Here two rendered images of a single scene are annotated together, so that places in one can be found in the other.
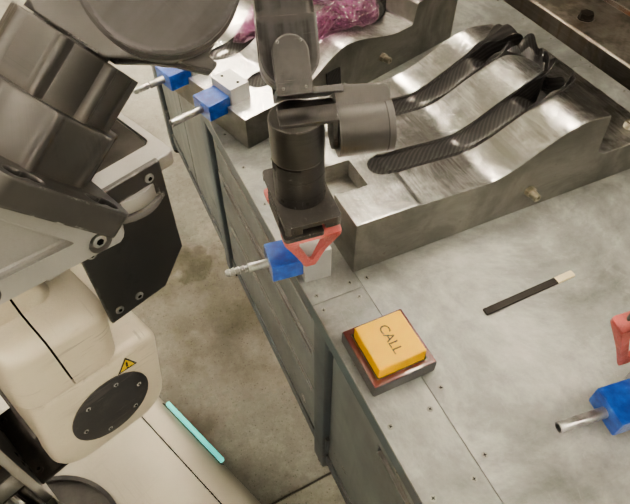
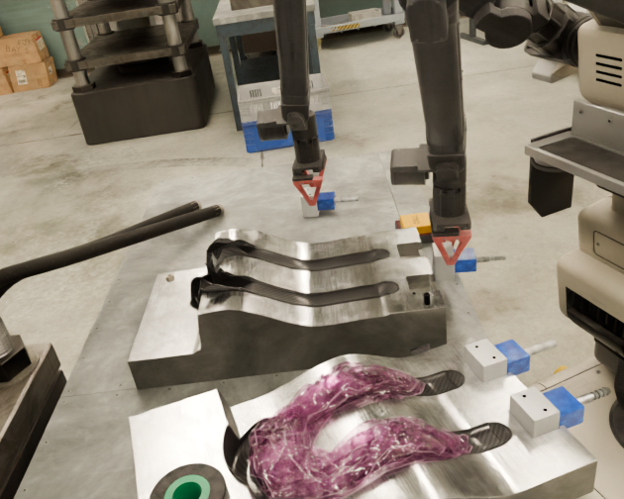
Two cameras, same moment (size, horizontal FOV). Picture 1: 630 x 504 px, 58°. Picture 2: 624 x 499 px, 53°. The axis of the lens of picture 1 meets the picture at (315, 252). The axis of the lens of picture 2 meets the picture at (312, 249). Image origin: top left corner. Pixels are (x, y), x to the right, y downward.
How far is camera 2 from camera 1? 1.47 m
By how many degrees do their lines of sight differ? 97
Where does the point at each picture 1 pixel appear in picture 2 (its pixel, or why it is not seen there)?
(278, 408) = not seen: outside the picture
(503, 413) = (372, 215)
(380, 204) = (394, 234)
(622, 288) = not seen: hidden behind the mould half
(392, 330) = (412, 222)
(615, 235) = not seen: hidden behind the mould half
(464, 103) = (284, 277)
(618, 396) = (327, 196)
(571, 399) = (339, 216)
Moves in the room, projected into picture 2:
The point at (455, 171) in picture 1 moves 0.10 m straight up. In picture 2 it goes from (330, 249) to (323, 201)
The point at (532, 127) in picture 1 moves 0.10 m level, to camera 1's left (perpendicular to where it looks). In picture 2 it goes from (265, 242) to (316, 248)
